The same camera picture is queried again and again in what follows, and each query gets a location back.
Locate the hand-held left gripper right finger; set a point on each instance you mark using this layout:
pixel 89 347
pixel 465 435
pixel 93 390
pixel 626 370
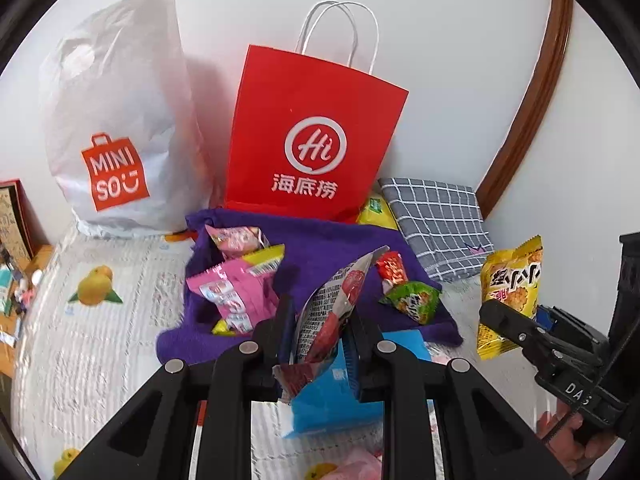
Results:
pixel 353 360

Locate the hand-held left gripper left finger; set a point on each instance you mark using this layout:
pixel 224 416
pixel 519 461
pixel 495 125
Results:
pixel 286 332

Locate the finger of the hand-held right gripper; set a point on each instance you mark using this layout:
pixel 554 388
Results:
pixel 505 317
pixel 546 317

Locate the red strawberry snack packet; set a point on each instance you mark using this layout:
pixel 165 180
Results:
pixel 325 320

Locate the yellow cracker snack packet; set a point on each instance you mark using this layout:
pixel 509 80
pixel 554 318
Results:
pixel 510 275

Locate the pink packet with yellow corner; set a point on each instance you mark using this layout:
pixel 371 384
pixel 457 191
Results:
pixel 230 290

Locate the green snack packet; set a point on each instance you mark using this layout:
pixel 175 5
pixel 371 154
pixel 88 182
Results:
pixel 412 302

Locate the purple towel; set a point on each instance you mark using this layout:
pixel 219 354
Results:
pixel 310 240

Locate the red candy packet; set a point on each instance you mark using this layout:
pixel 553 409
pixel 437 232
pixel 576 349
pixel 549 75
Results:
pixel 392 270

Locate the pink panda snack packet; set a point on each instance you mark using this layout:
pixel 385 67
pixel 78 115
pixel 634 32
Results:
pixel 235 240

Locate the person's right hand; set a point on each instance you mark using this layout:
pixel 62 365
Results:
pixel 555 435

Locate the blue tissue pack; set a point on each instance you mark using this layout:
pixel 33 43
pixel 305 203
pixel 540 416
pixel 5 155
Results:
pixel 330 410

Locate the small pink white packet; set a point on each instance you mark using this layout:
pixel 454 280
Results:
pixel 439 357

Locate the pale pink plastic packet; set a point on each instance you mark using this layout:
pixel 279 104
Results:
pixel 360 465

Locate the grey checked folded cloth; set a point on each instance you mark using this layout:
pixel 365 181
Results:
pixel 435 220

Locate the yellow green chip bag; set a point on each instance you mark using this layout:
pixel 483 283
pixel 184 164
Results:
pixel 375 212

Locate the fruit print tablecloth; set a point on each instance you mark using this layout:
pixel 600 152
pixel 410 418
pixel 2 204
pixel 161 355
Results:
pixel 100 340

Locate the red paper carrier bag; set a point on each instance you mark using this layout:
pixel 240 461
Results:
pixel 310 110

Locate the white plastic shopping bag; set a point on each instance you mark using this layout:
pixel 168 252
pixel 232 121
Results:
pixel 125 110

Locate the teal white small box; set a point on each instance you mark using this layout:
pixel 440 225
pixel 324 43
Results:
pixel 6 290

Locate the brown patterned box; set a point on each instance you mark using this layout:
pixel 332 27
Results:
pixel 15 210

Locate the brown wooden door frame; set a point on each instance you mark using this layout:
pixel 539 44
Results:
pixel 545 75

